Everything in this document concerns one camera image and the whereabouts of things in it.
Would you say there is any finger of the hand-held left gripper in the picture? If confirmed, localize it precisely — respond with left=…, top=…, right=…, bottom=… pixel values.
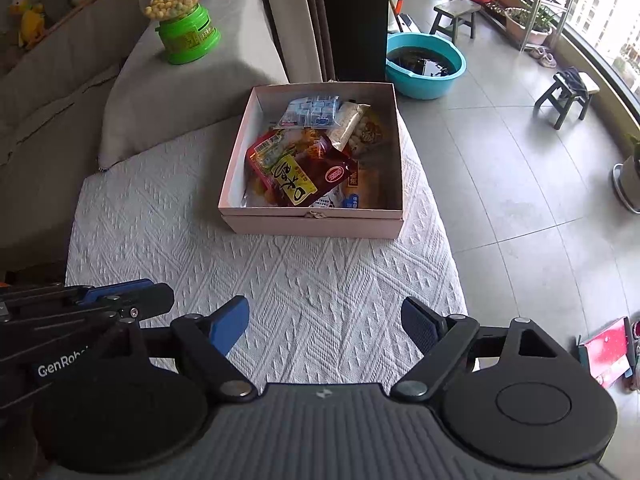
left=0, top=282, right=175, bottom=336
left=0, top=278, right=156, bottom=313

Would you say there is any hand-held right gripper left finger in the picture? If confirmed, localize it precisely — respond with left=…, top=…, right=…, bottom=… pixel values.
left=97, top=296, right=257, bottom=403

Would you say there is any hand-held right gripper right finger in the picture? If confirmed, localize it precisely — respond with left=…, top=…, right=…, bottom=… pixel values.
left=390, top=296, right=576, bottom=402

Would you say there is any pink cardboard box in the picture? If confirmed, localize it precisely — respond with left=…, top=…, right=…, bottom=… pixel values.
left=217, top=82, right=406, bottom=240

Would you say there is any white silver snack packet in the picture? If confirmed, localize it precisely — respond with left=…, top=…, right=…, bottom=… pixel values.
left=309, top=189, right=362, bottom=210

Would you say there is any large red snack bag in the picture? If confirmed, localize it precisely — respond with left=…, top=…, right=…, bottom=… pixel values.
left=247, top=130, right=359, bottom=209

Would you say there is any orange red snack packet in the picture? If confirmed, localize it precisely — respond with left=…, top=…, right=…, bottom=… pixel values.
left=281, top=127, right=332, bottom=158

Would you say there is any brown yellow snack packet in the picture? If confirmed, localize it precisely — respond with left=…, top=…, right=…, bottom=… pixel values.
left=350, top=107, right=387, bottom=159

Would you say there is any blue white snack packet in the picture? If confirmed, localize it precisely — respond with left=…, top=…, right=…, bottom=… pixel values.
left=279, top=95, right=342, bottom=129

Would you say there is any white textured bedspread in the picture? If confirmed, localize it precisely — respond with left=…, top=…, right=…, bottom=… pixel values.
left=65, top=120, right=469, bottom=397

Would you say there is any red flat box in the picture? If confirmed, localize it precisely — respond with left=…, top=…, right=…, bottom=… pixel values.
left=578, top=316, right=635, bottom=390

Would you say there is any large beige cushion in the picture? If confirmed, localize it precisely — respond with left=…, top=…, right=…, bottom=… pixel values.
left=97, top=0, right=291, bottom=172

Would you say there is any beige sofa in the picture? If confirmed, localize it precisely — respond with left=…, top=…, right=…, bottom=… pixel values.
left=0, top=0, right=151, bottom=272

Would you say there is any blue plastic basin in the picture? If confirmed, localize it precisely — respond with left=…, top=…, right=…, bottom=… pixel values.
left=384, top=32, right=468, bottom=100

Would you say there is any white plant pot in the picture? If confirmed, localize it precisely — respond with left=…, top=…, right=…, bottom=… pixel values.
left=609, top=132, right=640, bottom=214

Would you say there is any green candy dispenser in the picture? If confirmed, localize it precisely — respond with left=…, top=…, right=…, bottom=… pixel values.
left=138, top=0, right=221, bottom=66

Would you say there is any dark wooden stool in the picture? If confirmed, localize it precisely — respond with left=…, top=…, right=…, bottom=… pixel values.
left=533, top=67, right=601, bottom=130

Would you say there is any yellow duck toy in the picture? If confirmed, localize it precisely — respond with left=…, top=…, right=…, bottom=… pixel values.
left=10, top=0, right=47, bottom=49

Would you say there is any dark cloth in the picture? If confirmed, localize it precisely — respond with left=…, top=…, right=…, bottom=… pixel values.
left=554, top=67, right=594, bottom=104

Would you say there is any beige curtain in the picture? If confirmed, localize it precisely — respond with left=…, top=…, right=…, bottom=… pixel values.
left=257, top=0, right=337, bottom=84

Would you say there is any dark upright panel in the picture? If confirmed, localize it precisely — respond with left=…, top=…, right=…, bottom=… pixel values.
left=317, top=0, right=392, bottom=83

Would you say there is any potted green plant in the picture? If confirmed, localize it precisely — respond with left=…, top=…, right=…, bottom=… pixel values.
left=505, top=4, right=555, bottom=47

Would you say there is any grey wooden stool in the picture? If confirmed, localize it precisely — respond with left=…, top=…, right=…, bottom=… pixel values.
left=429, top=0, right=482, bottom=44

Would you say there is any curved balcony window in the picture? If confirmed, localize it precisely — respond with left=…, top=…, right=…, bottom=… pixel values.
left=560, top=0, right=640, bottom=107

